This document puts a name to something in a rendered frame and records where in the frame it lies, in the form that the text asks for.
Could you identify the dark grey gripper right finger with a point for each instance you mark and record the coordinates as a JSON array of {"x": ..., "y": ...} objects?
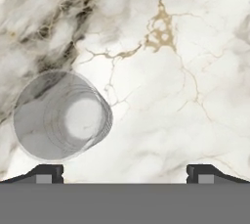
[{"x": 201, "y": 170}]

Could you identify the clear glass cup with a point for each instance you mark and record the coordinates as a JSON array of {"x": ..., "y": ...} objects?
[{"x": 49, "y": 123}]

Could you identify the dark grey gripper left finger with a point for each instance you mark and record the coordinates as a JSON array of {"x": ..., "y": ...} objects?
[{"x": 49, "y": 170}]

